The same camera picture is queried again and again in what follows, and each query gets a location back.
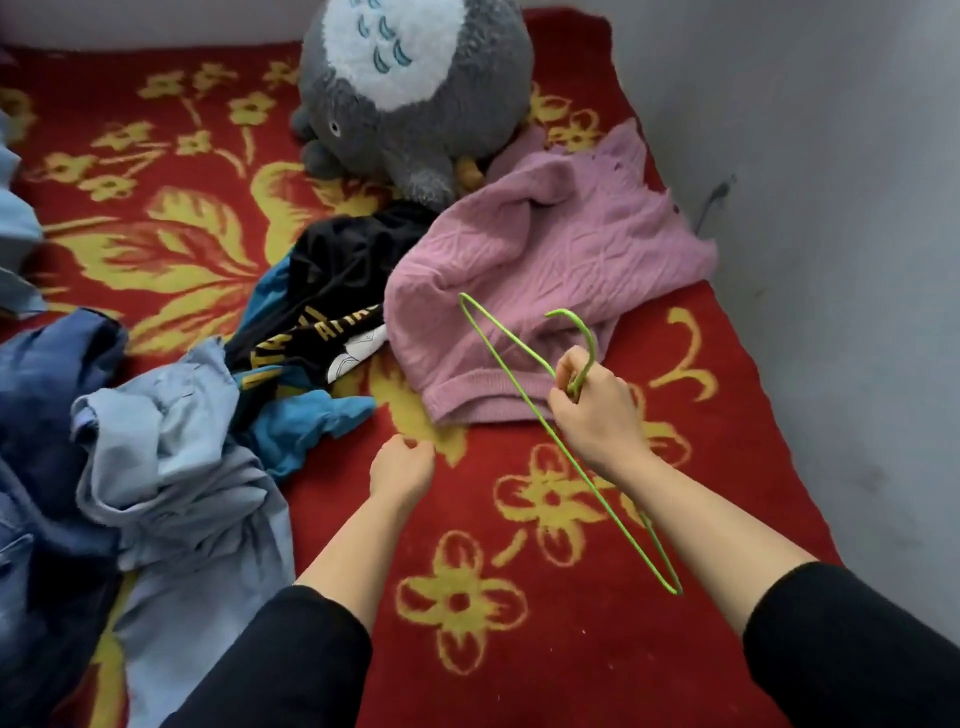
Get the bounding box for person's right hand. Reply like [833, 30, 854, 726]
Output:
[546, 345, 652, 483]

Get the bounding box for person's left hand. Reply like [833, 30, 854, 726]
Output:
[369, 434, 437, 519]

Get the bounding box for green wire clothes hanger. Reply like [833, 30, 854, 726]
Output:
[458, 292, 684, 597]

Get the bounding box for person's right forearm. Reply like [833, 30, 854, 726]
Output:
[600, 448, 960, 728]

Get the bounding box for person's left forearm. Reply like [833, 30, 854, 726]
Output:
[160, 495, 417, 728]

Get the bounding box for teal blue garment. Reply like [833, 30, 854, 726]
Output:
[229, 253, 378, 483]

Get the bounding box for pink knitted sweater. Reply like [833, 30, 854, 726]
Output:
[383, 117, 720, 428]

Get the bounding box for black printed shirt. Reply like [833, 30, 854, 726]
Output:
[224, 201, 440, 385]

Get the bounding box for red floral blanket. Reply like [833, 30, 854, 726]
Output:
[0, 7, 843, 728]

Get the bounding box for light blue shirt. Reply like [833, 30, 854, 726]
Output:
[71, 336, 297, 728]

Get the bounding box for grey plush toy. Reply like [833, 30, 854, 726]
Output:
[289, 0, 535, 211]

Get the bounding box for dark blue denim garment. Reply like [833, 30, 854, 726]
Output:
[0, 308, 130, 728]

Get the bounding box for pale blue denim garment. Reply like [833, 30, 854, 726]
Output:
[0, 112, 48, 318]

